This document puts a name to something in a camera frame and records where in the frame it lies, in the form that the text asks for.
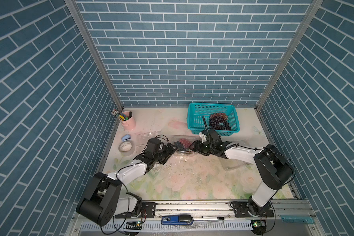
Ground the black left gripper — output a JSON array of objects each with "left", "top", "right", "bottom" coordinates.
[{"left": 152, "top": 143, "right": 178, "bottom": 164}]

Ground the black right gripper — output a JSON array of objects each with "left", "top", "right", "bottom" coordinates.
[{"left": 188, "top": 141, "right": 214, "bottom": 156}]

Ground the clear clamshell container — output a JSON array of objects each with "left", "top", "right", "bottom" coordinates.
[
  {"left": 171, "top": 135, "right": 197, "bottom": 155},
  {"left": 136, "top": 131, "right": 160, "bottom": 147},
  {"left": 220, "top": 155, "right": 254, "bottom": 171}
]

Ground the red grape bunch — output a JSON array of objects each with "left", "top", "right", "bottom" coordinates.
[{"left": 179, "top": 138, "right": 192, "bottom": 149}]

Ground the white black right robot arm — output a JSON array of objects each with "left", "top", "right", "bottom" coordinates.
[{"left": 189, "top": 141, "right": 295, "bottom": 216}]

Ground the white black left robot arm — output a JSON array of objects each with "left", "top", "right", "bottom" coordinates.
[{"left": 76, "top": 138, "right": 178, "bottom": 226}]

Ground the dark grape bunch in basket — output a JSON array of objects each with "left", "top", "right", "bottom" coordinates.
[{"left": 209, "top": 113, "right": 232, "bottom": 130}]

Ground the teal plastic basket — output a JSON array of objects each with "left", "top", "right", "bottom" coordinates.
[{"left": 187, "top": 103, "right": 240, "bottom": 136}]

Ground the tape roll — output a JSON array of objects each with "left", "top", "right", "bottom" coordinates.
[{"left": 118, "top": 140, "right": 135, "bottom": 156}]

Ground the small blue stapler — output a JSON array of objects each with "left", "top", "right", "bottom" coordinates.
[{"left": 121, "top": 134, "right": 131, "bottom": 142}]

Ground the pink pen cup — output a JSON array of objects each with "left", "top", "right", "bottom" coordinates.
[{"left": 121, "top": 111, "right": 136, "bottom": 131}]

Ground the blue black handheld device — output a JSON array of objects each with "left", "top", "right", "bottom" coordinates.
[{"left": 161, "top": 214, "right": 194, "bottom": 226}]

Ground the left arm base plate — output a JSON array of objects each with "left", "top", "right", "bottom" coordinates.
[{"left": 114, "top": 202, "right": 156, "bottom": 219}]

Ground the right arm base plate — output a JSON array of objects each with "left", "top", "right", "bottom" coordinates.
[{"left": 230, "top": 201, "right": 275, "bottom": 218}]

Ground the teal metal bracket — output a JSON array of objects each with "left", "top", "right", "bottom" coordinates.
[{"left": 281, "top": 215, "right": 315, "bottom": 224}]

